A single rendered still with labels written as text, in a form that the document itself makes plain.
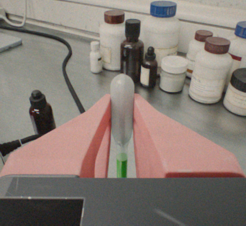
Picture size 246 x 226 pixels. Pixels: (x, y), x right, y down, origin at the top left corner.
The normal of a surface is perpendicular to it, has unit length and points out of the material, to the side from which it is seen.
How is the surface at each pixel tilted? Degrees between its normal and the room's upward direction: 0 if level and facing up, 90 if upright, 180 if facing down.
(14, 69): 0
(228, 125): 0
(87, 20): 90
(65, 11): 90
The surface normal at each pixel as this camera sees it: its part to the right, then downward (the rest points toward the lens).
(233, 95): -0.91, 0.23
